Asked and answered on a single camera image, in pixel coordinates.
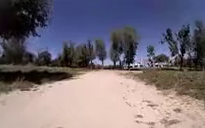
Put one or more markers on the large dark broad tree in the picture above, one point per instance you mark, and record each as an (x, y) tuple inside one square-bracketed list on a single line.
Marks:
[(16, 20)]

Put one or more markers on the dry grass field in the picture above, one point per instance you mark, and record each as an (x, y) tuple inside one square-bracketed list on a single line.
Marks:
[(183, 83)]

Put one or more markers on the dense cluster of trees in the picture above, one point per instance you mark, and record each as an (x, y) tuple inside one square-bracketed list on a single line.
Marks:
[(203, 43)]

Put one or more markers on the thin forked tree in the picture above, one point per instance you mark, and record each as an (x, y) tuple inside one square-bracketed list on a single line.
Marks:
[(181, 43)]

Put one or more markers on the row of trees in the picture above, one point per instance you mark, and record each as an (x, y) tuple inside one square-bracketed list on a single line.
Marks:
[(123, 43)]

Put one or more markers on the dry grass with dark ditch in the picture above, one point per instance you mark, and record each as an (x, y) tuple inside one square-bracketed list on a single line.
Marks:
[(10, 75)]

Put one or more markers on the pale sandy dirt path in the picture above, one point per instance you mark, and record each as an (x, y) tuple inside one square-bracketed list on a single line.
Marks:
[(90, 100)]

